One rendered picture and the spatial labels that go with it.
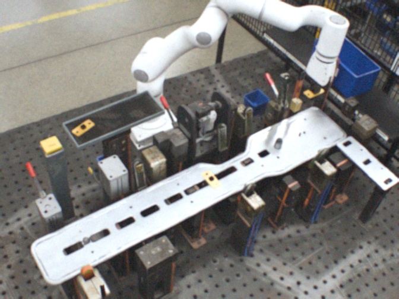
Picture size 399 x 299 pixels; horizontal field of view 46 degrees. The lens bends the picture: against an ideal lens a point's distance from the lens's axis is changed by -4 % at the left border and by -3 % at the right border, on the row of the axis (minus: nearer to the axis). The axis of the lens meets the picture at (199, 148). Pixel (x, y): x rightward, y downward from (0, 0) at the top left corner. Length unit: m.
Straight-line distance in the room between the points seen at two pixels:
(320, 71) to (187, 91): 1.02
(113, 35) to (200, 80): 1.66
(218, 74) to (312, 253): 1.19
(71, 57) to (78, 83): 0.33
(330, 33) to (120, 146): 0.90
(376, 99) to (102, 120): 1.27
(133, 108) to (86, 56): 2.19
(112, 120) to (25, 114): 1.83
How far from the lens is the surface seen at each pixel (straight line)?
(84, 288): 1.58
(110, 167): 1.77
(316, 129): 2.17
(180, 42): 1.95
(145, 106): 1.91
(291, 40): 2.59
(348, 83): 2.31
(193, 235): 2.02
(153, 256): 1.65
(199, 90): 2.68
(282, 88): 2.07
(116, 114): 1.88
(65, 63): 4.01
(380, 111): 2.34
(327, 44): 1.77
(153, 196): 1.82
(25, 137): 2.49
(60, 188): 1.96
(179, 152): 1.91
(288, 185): 1.94
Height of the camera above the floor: 2.48
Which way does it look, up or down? 48 degrees down
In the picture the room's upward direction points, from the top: 7 degrees clockwise
